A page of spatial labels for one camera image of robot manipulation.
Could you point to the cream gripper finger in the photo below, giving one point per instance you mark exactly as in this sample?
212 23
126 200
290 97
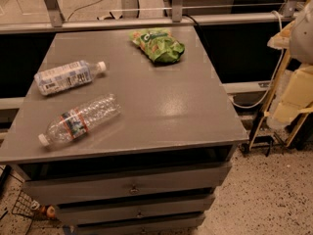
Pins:
297 96
281 40

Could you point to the clear plastic water bottle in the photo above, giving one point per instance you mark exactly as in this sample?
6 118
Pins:
80 120

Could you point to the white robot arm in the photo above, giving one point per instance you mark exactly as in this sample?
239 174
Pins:
301 49

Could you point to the white labelled water bottle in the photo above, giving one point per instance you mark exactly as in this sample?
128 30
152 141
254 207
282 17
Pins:
68 76

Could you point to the green snack bag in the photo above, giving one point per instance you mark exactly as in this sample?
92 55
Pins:
158 44

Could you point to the top grey drawer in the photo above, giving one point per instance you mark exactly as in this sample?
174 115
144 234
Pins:
126 184

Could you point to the grey drawer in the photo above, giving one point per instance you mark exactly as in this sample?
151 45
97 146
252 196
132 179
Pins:
135 210
142 226
126 184

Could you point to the middle grey drawer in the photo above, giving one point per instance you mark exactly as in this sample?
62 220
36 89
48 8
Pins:
135 210

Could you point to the grey metal railing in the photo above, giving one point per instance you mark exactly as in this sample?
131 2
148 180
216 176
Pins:
25 16

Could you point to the grey drawer cabinet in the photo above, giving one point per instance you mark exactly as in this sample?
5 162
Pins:
169 115

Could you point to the bottom grey drawer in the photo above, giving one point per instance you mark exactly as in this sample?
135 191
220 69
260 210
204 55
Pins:
142 226

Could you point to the black wire basket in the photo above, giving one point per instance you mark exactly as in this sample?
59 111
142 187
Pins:
25 206

